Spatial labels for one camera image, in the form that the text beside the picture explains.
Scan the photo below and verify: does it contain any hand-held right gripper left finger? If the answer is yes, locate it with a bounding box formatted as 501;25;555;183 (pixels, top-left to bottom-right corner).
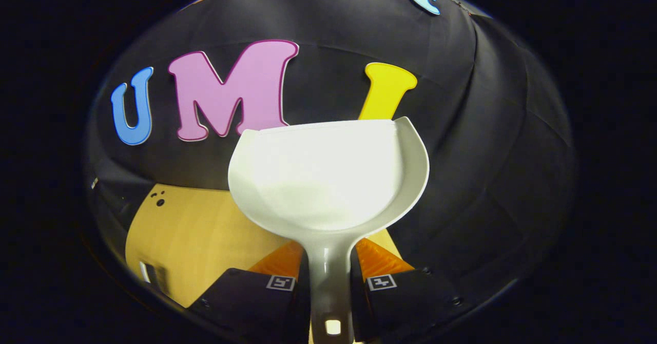
187;240;311;343

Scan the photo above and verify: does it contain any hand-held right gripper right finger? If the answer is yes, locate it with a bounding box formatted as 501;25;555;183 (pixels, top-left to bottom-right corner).
350;237;463;342

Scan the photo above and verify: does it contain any white plastic dustpan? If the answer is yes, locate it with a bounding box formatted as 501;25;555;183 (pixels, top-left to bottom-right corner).
227;117;430;344

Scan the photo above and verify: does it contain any wooden desktop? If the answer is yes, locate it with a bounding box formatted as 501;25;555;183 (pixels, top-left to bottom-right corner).
125;182;406;309

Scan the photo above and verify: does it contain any black backdrop cloth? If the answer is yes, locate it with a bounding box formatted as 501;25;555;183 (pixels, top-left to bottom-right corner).
85;0;578;324

